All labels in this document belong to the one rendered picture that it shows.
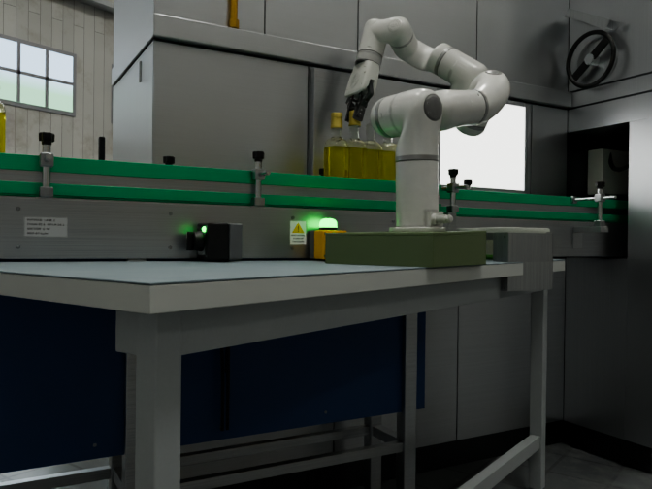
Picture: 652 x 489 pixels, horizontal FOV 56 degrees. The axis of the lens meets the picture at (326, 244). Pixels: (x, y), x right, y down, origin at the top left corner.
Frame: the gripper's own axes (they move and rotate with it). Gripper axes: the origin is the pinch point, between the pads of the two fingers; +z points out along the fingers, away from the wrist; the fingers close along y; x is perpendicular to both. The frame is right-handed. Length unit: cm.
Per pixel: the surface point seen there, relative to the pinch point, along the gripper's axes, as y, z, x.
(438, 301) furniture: 46, 49, 7
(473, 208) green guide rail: 3.5, 13.4, 47.3
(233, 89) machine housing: -14.9, 2.2, -32.1
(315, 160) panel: -12.2, 13.5, -2.8
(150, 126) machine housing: -17, 20, -51
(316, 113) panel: -12.2, -0.4, -6.4
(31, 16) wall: -633, -197, -112
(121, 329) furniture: 70, 67, -61
